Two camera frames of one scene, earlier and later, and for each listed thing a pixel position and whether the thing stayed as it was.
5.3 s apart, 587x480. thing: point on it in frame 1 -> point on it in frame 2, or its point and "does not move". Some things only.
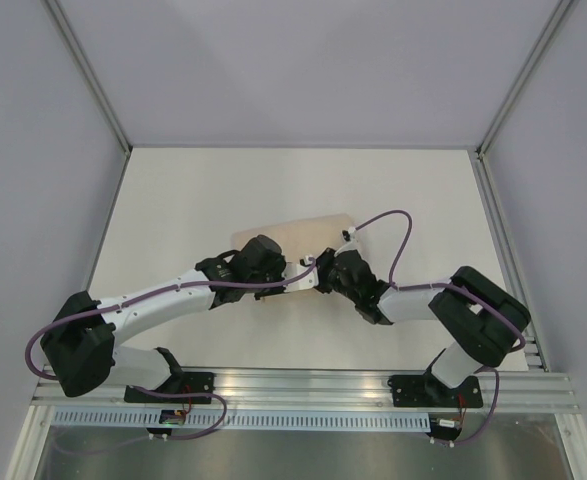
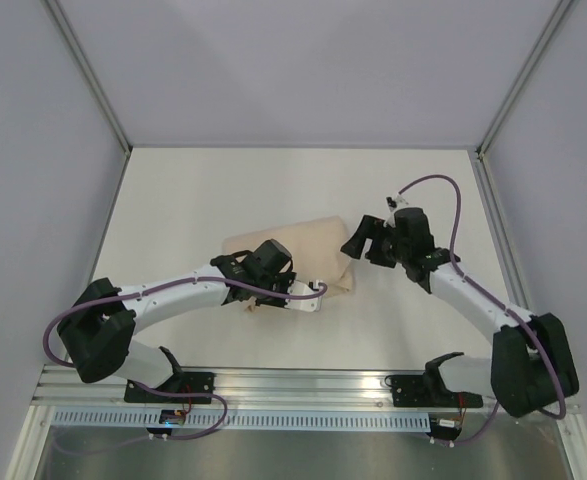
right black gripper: x=326 y=270 -> x=376 y=245
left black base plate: x=182 y=383 does not move
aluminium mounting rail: x=510 y=390 does not move
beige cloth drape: x=301 y=238 does not move
